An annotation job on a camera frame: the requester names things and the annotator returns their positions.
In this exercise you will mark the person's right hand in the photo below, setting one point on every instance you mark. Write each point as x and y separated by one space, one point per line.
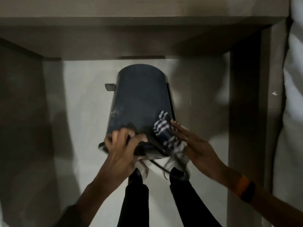
201 153

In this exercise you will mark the person's left hand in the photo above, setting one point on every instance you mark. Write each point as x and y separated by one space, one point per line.
119 158

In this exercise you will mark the person's right fingers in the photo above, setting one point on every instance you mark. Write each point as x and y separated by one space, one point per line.
180 132

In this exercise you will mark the person's left thumb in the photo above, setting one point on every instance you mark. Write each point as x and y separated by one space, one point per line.
141 140

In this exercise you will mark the blue white striped cloth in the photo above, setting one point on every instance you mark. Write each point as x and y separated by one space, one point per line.
163 131

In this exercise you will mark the dark blue pedal bin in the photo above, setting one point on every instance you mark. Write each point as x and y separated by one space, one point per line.
139 99

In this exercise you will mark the person's right forearm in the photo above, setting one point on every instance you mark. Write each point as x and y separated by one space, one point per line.
267 198

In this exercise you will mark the person's left forearm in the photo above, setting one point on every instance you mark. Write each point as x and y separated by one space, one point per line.
92 200

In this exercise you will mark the person's right grey shoe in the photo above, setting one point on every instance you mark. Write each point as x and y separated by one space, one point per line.
181 160

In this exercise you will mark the person's grey shoe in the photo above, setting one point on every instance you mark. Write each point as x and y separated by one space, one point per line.
181 160
142 169

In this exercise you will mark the person's left grey shoe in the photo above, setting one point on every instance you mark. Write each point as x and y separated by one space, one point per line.
142 169

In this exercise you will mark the black trousers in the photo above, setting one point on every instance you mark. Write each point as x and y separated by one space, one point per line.
136 203

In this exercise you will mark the orange and black wristband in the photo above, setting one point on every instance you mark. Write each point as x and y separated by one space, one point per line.
246 188

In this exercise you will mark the grey-brown wooden desk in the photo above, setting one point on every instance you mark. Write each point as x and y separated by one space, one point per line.
142 40

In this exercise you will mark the white padded bedding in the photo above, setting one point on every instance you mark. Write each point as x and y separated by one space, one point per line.
293 120

